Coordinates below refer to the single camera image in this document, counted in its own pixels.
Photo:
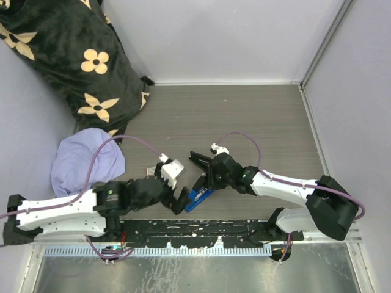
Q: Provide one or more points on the white slotted cable duct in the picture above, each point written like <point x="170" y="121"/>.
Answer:
<point x="218" y="250"/>

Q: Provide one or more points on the black floral plush blanket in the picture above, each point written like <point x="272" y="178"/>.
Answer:
<point x="74" y="47"/>

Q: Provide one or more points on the black mounting base plate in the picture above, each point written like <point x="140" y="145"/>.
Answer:
<point x="198" y="233"/>

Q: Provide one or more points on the white red staple box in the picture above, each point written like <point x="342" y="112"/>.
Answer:
<point x="150" y="171"/>

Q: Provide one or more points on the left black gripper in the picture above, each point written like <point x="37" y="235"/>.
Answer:
<point x="182" y="200"/>

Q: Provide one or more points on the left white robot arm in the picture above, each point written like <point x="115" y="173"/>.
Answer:
<point x="95" y="213"/>

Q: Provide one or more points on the black stapler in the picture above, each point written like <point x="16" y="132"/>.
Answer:
<point x="200" y="160"/>

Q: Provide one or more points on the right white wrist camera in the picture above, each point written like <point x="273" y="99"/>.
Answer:
<point x="217" y="149"/>

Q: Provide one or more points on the lavender crumpled cloth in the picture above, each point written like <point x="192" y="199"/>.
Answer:
<point x="74" y="155"/>

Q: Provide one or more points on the aluminium corner frame post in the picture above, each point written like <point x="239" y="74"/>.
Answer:
<point x="336" y="23"/>

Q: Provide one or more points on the blue stapler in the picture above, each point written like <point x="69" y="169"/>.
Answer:
<point x="197" y="197"/>

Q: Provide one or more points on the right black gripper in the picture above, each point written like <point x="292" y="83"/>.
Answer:
<point x="212" y="184"/>

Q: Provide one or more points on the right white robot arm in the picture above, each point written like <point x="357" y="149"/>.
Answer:
<point x="322" y="204"/>

